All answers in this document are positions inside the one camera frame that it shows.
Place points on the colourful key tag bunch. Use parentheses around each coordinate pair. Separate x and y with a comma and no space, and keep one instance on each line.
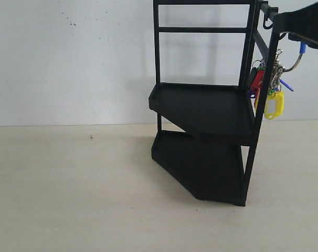
(275,96)

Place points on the black two-tier corner rack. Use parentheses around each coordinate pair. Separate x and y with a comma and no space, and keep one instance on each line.
(207,135)

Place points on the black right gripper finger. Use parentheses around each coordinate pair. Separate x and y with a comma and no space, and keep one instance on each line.
(309,43)

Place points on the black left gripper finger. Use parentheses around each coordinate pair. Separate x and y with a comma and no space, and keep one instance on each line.
(302,23)

